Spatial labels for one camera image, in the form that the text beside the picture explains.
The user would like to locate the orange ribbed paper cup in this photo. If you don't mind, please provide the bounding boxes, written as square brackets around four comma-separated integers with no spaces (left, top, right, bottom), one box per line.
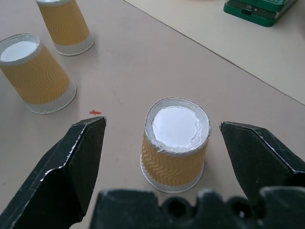
[35,0,94,56]
[0,33,77,115]
[140,96,212,193]

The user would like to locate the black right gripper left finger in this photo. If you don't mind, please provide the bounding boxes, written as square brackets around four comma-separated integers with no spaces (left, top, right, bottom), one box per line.
[0,116,107,229]

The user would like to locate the green plastic tool case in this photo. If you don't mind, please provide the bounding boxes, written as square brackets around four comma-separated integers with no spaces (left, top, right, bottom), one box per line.
[223,0,298,28]

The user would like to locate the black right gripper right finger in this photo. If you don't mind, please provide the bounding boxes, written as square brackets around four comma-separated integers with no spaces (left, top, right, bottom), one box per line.
[219,121,305,202]

